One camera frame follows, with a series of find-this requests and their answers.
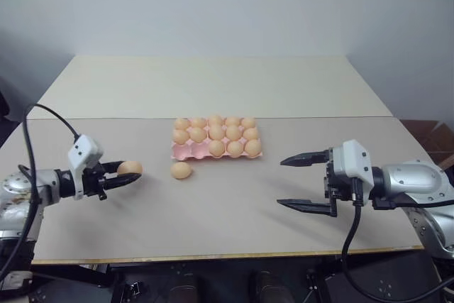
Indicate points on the tan egg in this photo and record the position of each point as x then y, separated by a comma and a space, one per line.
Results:
182, 123
215, 132
248, 122
233, 121
216, 147
181, 136
253, 147
250, 134
235, 147
198, 122
215, 120
181, 170
233, 132
198, 134
131, 167

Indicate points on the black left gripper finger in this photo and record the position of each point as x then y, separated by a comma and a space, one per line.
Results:
120, 181
110, 165

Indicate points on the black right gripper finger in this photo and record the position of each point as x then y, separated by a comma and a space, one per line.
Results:
312, 208
306, 159

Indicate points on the pink egg carton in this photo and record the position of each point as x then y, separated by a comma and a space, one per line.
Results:
184, 152

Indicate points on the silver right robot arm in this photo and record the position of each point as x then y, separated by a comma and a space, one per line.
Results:
411, 177

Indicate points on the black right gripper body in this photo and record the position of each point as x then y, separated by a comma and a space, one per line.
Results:
340, 187

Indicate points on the brown cardboard box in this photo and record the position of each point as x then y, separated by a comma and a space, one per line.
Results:
432, 136

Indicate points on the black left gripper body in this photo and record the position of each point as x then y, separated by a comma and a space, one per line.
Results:
93, 180

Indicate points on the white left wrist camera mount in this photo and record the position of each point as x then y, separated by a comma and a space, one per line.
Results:
83, 150

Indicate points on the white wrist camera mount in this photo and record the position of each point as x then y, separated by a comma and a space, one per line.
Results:
83, 150
354, 161

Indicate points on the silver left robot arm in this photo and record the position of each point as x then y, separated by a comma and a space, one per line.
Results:
42, 184

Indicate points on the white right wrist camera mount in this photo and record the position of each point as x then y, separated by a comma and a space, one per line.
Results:
354, 161

